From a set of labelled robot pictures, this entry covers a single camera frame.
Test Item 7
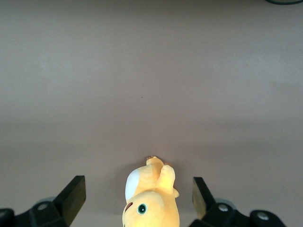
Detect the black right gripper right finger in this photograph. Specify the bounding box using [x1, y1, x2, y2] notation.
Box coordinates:
[190, 176, 287, 227]

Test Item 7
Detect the yellow plush dinosaur toy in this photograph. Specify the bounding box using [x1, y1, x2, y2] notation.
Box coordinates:
[121, 155, 181, 227]

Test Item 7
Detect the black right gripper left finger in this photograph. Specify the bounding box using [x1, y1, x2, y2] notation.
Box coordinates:
[0, 175, 87, 227]

